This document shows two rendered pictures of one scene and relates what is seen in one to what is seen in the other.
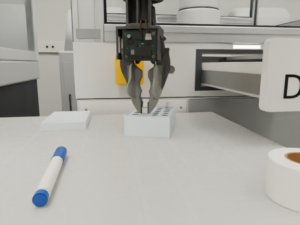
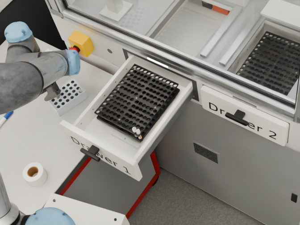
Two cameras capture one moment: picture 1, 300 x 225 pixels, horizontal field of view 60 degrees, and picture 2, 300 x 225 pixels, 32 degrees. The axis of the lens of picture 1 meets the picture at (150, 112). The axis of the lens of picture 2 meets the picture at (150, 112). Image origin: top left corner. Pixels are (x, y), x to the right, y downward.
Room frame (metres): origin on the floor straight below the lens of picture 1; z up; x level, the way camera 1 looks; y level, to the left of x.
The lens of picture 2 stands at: (0.10, -1.13, 2.23)
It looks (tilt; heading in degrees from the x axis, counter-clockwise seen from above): 55 degrees down; 57
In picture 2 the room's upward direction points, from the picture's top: 16 degrees counter-clockwise
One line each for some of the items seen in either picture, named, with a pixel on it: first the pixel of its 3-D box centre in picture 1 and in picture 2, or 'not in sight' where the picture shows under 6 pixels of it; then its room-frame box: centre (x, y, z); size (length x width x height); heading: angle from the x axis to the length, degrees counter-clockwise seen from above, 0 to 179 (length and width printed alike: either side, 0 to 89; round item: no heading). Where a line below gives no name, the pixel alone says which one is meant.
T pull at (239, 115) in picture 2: not in sight; (238, 116); (0.75, -0.59, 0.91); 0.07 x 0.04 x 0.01; 98
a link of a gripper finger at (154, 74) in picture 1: (153, 89); (51, 95); (0.47, -0.01, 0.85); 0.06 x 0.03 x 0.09; 171
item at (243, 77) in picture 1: (270, 75); (139, 102); (0.63, -0.29, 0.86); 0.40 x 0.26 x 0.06; 8
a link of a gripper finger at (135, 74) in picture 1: (132, 89); not in sight; (0.47, 0.03, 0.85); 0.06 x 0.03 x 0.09; 171
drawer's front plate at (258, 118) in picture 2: not in sight; (243, 115); (0.78, -0.58, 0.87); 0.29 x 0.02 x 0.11; 98
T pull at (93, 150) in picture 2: not in sight; (92, 151); (0.39, -0.32, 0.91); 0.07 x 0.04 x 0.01; 98
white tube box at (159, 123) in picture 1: (152, 119); (66, 96); (0.52, 0.00, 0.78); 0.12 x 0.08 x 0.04; 170
